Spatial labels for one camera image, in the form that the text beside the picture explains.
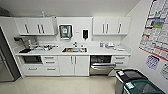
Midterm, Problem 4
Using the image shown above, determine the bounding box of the steel sink basin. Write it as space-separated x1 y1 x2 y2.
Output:
61 46 88 54

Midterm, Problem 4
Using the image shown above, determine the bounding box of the three-door white wall cabinet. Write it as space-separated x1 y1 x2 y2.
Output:
92 15 132 36

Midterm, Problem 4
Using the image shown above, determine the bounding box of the steel paper towel dispenser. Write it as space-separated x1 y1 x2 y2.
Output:
58 23 74 40

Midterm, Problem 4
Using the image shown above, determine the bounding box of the black wall soap dispenser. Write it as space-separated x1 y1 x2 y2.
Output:
82 28 90 40

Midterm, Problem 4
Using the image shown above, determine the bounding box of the small blue wall sign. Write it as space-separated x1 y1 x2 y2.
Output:
145 54 161 71

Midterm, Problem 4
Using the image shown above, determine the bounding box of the dark coffee machine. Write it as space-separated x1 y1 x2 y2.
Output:
13 37 34 54

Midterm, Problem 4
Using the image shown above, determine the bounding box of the large colourful wall poster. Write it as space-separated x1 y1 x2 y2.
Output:
138 0 168 62

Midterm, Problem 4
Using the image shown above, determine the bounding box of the stainless steel refrigerator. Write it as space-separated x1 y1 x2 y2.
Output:
0 28 22 83

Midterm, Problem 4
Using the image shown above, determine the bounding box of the white two-door base cabinet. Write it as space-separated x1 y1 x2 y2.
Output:
58 54 90 77

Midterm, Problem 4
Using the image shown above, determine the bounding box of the chrome sink faucet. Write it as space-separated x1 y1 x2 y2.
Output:
72 40 80 49

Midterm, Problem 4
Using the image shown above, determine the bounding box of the teal bottle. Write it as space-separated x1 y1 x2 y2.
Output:
40 10 46 19

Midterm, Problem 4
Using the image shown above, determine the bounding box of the black built-in microwave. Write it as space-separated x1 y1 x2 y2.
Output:
20 55 44 65

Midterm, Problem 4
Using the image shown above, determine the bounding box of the stainless steel dishwasher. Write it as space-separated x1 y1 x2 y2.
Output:
89 54 117 77

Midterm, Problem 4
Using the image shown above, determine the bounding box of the narrow white drawer unit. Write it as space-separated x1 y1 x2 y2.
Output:
111 54 130 73

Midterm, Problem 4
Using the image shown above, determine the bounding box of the blue white dish soap bottle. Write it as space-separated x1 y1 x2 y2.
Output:
99 41 104 48

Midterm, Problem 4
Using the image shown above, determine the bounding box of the wide white drawer unit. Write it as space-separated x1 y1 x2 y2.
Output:
41 55 61 77

